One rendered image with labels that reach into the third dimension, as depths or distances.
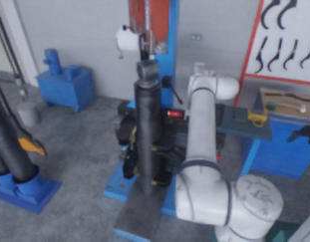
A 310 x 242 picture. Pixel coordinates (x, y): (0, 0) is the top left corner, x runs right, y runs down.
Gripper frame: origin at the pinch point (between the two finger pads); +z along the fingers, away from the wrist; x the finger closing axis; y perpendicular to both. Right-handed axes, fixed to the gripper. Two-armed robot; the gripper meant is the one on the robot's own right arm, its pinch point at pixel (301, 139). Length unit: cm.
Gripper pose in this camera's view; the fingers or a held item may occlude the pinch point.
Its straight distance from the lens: 143.8
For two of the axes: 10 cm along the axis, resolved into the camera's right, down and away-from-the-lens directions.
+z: -1.0, 4.9, 8.7
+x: 9.9, 1.0, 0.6
